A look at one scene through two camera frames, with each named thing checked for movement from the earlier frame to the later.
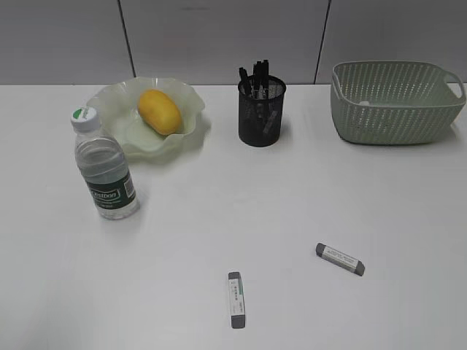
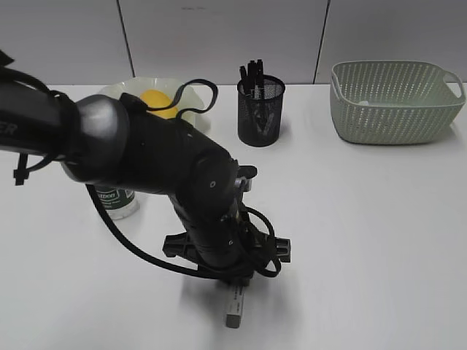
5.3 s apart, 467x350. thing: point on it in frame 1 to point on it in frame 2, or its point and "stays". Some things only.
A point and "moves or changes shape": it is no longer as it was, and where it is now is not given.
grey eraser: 237,300 moves or changes shape
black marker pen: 265,79 moves or changes shape
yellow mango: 160,111 stays
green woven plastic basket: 393,102 stays
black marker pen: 244,84 stays
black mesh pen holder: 260,101 stays
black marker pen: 258,80 moves or changes shape
